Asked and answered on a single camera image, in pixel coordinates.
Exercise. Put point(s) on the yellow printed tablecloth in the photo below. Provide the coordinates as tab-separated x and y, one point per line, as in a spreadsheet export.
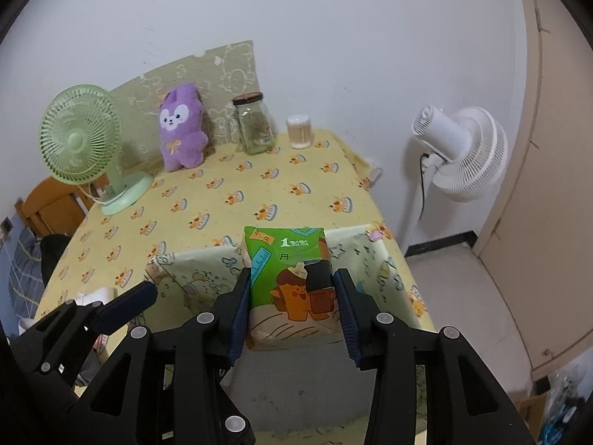
278	194

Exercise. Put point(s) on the glass jar with dark lid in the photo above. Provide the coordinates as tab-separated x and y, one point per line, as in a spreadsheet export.
253	130

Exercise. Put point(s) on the beige wooden door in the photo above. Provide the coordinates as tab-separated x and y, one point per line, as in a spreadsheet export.
556	148

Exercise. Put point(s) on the blue plaid blanket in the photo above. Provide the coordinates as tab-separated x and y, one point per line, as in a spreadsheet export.
23	264

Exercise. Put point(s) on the black cloth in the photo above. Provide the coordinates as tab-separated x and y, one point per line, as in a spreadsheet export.
54	255

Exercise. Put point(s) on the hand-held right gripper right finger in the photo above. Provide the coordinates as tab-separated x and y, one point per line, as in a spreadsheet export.
348	320

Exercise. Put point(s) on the white face mask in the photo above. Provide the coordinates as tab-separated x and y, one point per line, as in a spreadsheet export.
99	295

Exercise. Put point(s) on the cardboard box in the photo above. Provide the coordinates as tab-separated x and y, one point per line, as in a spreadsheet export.
535	415

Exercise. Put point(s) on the wooden chair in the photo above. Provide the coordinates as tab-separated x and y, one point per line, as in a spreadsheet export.
51	204

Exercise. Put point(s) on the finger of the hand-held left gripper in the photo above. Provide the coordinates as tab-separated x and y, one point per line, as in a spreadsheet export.
127	308

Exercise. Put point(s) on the clear plastic bag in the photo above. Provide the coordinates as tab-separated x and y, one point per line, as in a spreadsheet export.
567	403

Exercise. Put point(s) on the white standing fan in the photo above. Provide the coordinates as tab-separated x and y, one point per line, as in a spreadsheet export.
468	157

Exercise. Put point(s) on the cotton swab container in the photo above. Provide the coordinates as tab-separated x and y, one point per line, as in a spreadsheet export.
299	134

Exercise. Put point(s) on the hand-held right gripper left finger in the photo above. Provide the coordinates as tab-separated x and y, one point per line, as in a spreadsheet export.
238	320

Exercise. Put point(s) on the green tissue pack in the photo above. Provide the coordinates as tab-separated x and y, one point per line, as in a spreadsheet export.
282	259

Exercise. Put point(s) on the purple plush toy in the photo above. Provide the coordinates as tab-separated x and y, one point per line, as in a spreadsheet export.
181	148

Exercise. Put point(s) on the green desk fan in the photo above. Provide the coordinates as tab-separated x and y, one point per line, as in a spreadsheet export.
78	141

